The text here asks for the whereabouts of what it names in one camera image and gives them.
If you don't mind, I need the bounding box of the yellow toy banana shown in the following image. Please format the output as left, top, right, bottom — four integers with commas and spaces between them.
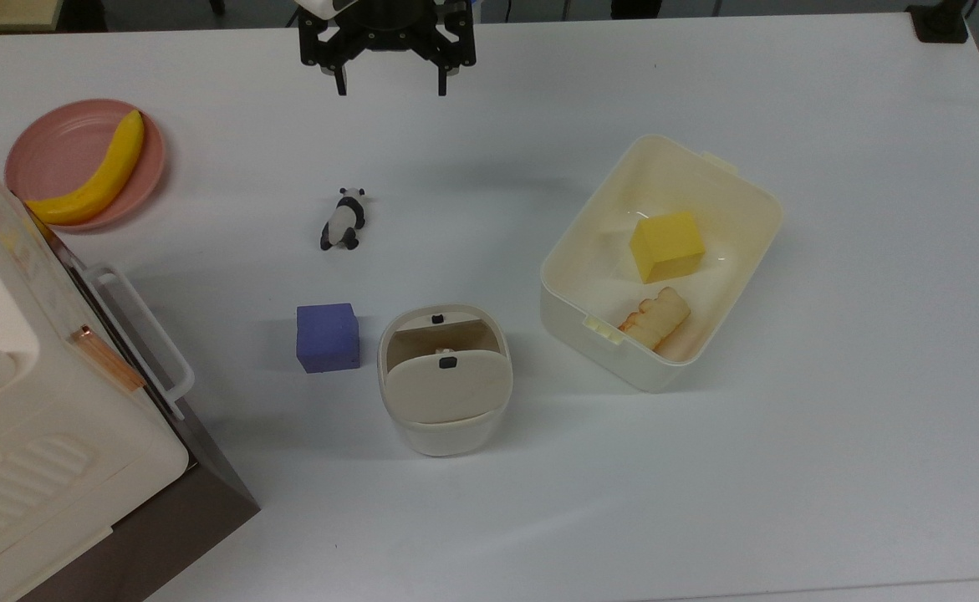
24, 110, 146, 227

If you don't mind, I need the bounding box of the cream trash can with lid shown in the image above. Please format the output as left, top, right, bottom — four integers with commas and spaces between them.
377, 304, 514, 457

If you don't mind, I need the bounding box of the purple cube block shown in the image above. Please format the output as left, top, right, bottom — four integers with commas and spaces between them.
296, 303, 362, 374

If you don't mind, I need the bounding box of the yellow cube block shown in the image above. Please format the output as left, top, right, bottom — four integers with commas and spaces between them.
630, 211, 706, 284

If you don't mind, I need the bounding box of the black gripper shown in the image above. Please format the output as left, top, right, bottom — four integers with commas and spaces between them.
298, 0, 478, 97

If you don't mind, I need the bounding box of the small panda figurine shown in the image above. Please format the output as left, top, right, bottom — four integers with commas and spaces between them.
319, 187, 368, 252

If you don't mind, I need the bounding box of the wooden background table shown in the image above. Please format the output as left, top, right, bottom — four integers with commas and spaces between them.
0, 0, 64, 33

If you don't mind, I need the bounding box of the white toy microwave oven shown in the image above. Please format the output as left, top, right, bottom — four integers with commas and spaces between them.
0, 134, 262, 602

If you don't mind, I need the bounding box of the black table clamp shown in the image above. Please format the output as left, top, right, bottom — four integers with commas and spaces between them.
907, 3, 971, 44

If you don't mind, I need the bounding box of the toy toast slice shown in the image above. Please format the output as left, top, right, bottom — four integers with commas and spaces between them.
619, 287, 711, 362

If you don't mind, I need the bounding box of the pink round plate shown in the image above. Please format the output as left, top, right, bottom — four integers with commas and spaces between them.
4, 99, 167, 233

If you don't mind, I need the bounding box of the cream plastic storage box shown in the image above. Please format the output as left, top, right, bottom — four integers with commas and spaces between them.
539, 134, 784, 394

